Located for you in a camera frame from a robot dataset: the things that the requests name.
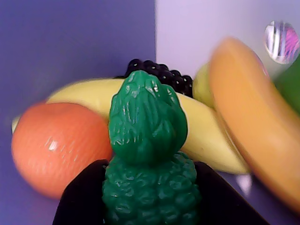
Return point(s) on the green toy vegetable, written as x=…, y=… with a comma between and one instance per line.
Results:
x=291, y=89

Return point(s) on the yellow toy lemon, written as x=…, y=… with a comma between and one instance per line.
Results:
x=202, y=89

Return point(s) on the orange toy fruit slice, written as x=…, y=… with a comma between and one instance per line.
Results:
x=253, y=117

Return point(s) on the round reflective disc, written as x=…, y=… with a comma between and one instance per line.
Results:
x=281, y=42

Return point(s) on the yellow toy banana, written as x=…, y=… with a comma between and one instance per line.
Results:
x=206, y=140

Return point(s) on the green toy pineapple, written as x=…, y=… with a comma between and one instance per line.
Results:
x=147, y=122

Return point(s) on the black toy grapes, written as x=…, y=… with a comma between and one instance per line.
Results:
x=173, y=80

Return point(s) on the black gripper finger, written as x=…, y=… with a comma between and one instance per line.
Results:
x=79, y=201
x=225, y=206

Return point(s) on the red-orange toy orange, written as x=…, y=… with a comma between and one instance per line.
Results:
x=58, y=145

